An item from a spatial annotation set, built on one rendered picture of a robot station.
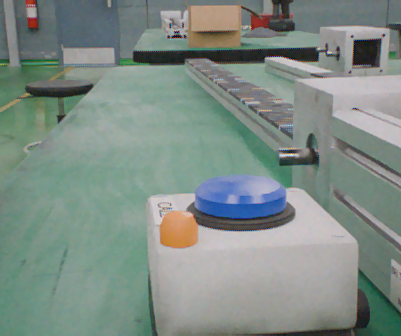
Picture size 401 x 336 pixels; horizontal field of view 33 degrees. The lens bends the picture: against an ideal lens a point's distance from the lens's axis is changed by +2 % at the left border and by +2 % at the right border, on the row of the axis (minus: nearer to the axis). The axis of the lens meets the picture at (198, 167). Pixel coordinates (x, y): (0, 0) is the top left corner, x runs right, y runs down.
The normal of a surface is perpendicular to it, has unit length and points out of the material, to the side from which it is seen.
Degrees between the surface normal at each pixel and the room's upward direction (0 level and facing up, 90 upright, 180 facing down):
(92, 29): 90
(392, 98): 90
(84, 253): 0
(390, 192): 90
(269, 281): 90
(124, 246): 0
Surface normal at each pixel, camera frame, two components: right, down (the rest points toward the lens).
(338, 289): 0.12, 0.23
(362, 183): -0.99, 0.04
